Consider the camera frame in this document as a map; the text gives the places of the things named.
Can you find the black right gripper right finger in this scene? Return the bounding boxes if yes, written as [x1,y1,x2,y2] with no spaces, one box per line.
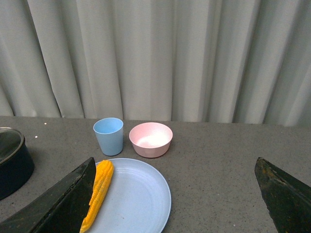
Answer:
[255,157,311,233]

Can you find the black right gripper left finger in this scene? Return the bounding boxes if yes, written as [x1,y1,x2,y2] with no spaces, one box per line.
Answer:
[0,157,96,233]

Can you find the yellow corn cob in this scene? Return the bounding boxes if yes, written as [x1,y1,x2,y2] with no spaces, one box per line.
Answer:
[80,160,114,233]

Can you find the glass pot lid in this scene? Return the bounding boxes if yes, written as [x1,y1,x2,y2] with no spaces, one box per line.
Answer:
[0,127,25,165]

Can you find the dark blue pot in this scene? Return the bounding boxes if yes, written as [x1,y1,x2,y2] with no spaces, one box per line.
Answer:
[0,141,35,200]

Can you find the light blue plate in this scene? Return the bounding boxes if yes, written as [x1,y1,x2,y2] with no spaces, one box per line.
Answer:
[88,158,172,233]

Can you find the light blue cup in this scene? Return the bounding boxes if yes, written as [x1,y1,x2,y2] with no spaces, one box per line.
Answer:
[93,117,123,156]

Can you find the pink bowl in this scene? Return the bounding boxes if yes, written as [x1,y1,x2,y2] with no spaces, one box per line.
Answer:
[129,122,173,158]

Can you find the white curtain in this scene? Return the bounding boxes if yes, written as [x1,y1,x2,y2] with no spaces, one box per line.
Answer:
[0,0,311,126]

